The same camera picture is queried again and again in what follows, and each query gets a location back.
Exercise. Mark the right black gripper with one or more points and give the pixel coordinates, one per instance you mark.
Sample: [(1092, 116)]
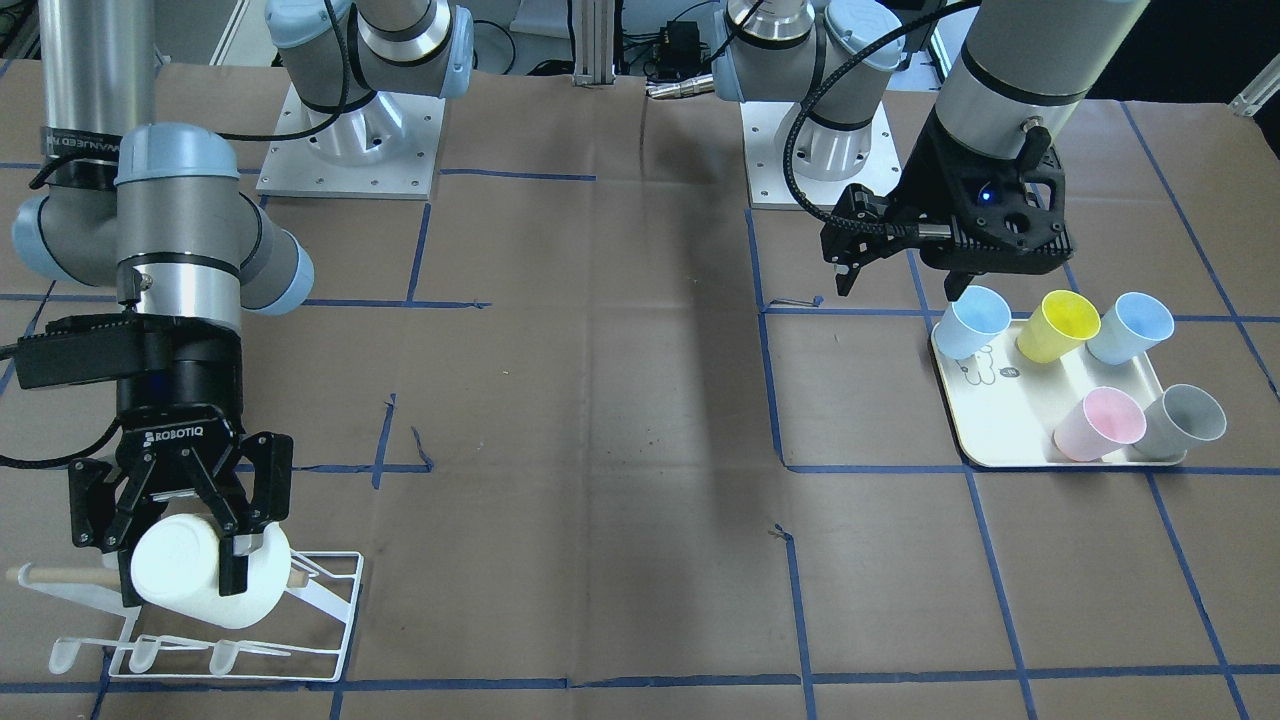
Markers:
[(183, 392)]

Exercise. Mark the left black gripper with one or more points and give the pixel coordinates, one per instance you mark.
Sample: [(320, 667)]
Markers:
[(929, 168)]

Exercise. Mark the cream white plastic cup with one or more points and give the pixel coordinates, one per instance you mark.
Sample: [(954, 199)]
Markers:
[(175, 566)]

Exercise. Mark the light blue cup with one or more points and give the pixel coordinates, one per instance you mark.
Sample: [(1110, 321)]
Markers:
[(1134, 324), (972, 322)]

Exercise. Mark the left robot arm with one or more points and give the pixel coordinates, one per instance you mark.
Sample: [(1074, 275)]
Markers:
[(1022, 64)]

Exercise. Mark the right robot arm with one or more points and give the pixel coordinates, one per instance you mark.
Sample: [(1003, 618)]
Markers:
[(153, 211)]

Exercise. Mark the yellow plastic cup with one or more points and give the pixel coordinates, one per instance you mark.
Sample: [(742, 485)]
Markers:
[(1063, 321)]

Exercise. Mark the pink plastic cup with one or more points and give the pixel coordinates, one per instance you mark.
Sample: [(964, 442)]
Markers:
[(1107, 419)]

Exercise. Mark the grey plastic cup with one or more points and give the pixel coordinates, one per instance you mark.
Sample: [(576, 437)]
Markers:
[(1182, 417)]

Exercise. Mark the cream plastic tray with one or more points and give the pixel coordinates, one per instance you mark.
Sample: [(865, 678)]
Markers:
[(1004, 407)]

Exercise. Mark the black power adapter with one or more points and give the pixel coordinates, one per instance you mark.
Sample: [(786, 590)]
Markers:
[(679, 43)]

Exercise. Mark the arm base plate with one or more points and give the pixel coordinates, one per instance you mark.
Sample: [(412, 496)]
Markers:
[(825, 161), (385, 150)]

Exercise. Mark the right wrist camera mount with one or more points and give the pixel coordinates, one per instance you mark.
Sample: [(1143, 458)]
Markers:
[(82, 349)]

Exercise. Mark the white wire cup rack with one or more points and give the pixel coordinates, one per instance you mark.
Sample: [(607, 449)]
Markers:
[(327, 581)]

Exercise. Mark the aluminium frame post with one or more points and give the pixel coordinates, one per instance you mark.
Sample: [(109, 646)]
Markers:
[(594, 27)]

